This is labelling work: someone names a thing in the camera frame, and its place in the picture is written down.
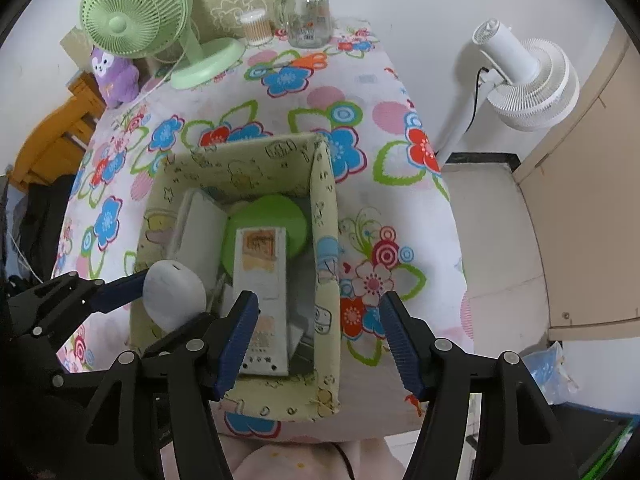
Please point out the beige door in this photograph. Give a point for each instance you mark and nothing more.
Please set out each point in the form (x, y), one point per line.
(590, 220)

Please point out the orange scissors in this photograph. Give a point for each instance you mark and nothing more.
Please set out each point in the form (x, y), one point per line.
(310, 61)

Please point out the cotton swab jar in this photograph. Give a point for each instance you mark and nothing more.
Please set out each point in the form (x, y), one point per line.
(255, 27)

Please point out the dark clothing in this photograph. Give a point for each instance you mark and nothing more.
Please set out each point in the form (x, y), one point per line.
(45, 220)

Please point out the purple plush toy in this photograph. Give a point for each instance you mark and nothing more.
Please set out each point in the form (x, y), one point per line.
(112, 77)

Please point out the wooden chair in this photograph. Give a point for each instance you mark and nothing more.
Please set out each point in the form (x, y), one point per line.
(50, 145)

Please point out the green desk fan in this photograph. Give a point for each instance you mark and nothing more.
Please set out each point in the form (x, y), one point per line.
(120, 25)

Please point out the green rounded case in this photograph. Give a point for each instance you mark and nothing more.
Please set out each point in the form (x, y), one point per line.
(280, 215)

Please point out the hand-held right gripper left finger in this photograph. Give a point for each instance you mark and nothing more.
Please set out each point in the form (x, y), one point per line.
(237, 345)

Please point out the white power strip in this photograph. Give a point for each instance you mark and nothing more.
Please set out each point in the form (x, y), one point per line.
(260, 270)

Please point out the white standing fan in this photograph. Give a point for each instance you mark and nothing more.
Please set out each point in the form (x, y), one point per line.
(520, 60)

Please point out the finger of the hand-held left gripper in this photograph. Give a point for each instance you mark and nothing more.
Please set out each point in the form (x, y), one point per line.
(185, 330)
(120, 291)

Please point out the blue plastic bag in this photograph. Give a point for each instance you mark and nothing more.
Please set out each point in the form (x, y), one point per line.
(547, 367)

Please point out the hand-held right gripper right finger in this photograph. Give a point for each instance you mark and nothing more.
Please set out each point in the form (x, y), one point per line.
(402, 345)

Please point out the yellow printed fabric box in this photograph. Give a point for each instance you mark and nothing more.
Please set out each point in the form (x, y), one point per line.
(240, 165)

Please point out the green printed box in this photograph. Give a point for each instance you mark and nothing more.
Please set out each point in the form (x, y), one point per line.
(607, 452)

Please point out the black box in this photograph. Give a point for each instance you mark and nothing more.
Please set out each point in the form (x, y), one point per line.
(585, 430)

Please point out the glass jar with green lid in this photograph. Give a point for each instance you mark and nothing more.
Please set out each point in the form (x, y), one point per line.
(307, 15)

